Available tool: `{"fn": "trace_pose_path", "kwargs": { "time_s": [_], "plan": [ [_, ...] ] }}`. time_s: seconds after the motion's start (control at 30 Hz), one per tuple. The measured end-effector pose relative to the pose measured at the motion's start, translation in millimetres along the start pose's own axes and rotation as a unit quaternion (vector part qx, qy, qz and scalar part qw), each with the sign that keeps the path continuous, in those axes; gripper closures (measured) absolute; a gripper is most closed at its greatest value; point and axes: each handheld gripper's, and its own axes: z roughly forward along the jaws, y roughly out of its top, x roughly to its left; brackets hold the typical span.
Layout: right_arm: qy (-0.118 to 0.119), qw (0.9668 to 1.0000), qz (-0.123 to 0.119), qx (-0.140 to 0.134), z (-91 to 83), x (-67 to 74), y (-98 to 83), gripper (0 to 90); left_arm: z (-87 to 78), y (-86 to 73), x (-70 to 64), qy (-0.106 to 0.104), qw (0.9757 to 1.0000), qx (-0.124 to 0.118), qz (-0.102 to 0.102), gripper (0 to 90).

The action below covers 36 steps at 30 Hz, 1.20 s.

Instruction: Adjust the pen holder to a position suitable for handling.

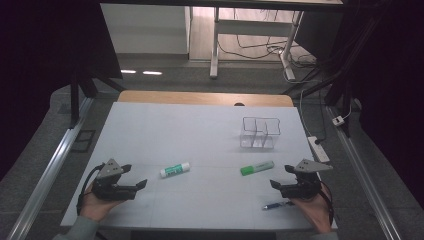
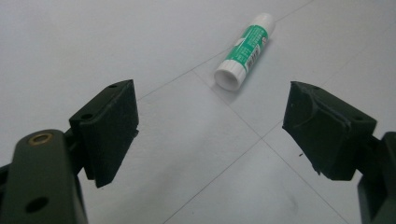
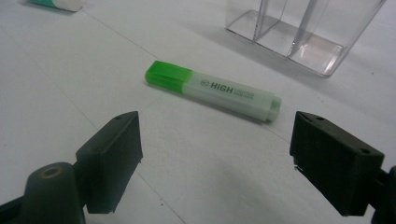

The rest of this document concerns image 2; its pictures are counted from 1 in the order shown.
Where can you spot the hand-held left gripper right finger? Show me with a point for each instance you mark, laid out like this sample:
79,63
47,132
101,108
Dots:
327,137

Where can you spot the green and white glue stick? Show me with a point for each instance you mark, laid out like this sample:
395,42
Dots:
246,53

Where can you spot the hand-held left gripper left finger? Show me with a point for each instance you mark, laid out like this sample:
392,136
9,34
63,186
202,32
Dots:
107,133

